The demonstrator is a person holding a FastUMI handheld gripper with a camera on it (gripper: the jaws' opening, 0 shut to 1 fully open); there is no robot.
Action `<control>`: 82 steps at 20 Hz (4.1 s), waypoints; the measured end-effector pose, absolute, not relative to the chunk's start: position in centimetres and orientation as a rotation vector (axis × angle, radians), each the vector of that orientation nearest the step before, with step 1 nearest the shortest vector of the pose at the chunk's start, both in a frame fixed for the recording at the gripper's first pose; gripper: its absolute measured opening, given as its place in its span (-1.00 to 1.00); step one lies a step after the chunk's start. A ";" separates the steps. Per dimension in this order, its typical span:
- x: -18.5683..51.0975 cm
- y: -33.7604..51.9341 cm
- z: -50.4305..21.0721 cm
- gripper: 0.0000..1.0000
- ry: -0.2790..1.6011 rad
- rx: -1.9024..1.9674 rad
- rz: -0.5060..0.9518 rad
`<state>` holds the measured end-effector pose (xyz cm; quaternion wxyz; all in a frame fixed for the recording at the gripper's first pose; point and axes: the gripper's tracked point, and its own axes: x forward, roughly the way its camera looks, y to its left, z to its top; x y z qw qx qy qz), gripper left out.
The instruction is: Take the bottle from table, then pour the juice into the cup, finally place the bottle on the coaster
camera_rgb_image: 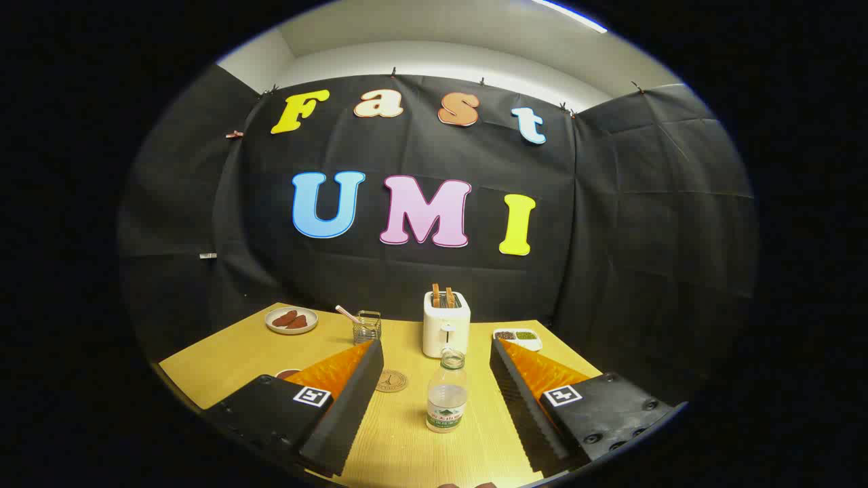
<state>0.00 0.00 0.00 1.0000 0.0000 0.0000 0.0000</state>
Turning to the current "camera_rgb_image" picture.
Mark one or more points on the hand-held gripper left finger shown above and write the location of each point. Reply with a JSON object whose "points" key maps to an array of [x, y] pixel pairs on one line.
{"points": [[352, 407]]}

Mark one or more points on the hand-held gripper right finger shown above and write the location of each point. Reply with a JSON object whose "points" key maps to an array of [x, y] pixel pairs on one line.
{"points": [[519, 407]]}

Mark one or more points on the round wooden coaster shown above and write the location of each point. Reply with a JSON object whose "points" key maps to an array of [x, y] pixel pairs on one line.
{"points": [[392, 381]]}

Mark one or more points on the clear plastic juice bottle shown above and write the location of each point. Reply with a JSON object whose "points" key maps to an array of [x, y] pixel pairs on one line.
{"points": [[447, 400]]}

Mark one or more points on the beige cup with brown inside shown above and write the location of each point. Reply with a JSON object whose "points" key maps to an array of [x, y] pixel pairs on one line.
{"points": [[287, 373]]}

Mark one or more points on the white divided dish with beans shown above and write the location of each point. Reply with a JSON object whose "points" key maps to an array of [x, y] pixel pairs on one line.
{"points": [[518, 337]]}

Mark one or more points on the reddish brown food piece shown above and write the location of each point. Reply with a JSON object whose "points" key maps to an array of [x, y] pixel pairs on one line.
{"points": [[283, 318], [299, 322]]}

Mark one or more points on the white toaster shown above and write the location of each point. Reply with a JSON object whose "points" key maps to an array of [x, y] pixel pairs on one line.
{"points": [[444, 335]]}

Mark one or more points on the white round plate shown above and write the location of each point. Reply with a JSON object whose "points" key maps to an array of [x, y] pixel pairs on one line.
{"points": [[271, 322]]}

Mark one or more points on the wooden table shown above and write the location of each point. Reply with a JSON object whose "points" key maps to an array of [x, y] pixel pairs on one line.
{"points": [[237, 366]]}

